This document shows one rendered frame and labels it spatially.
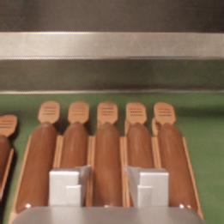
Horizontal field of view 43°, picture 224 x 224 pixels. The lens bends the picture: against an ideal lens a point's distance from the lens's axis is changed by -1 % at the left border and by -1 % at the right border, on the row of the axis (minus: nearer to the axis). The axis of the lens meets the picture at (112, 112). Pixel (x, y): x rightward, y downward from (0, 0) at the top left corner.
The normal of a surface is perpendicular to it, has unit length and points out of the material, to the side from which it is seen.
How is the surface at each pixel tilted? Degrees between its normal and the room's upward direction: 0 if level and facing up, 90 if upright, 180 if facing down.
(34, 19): 90
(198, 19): 90
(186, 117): 2
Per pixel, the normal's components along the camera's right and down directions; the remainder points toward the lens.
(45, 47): 0.05, 0.18
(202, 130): 0.03, -0.70
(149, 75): 0.04, 0.72
